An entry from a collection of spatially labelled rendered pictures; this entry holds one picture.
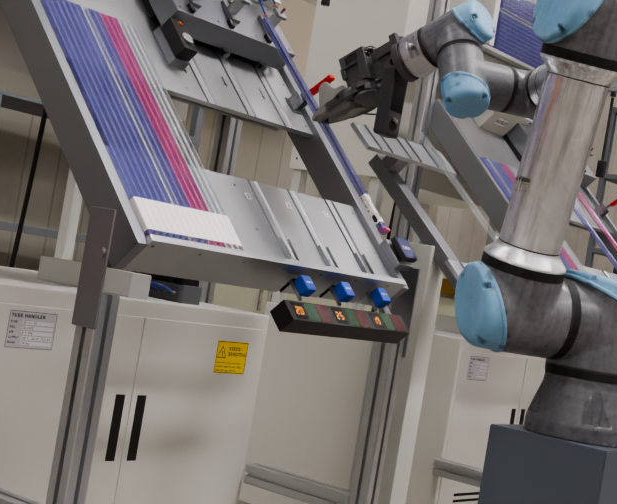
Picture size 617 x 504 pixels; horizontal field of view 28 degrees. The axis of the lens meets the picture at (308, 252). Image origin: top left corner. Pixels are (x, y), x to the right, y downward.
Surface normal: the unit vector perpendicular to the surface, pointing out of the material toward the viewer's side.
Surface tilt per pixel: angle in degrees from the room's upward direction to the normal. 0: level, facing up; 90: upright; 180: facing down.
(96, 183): 90
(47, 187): 90
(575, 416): 72
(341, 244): 47
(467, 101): 147
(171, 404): 90
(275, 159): 90
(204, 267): 136
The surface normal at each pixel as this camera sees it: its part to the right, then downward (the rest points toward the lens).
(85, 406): 0.77, 0.12
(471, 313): -0.95, -0.04
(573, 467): -0.62, -0.12
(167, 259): 0.41, 0.80
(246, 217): 0.68, -0.59
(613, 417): 0.49, -0.24
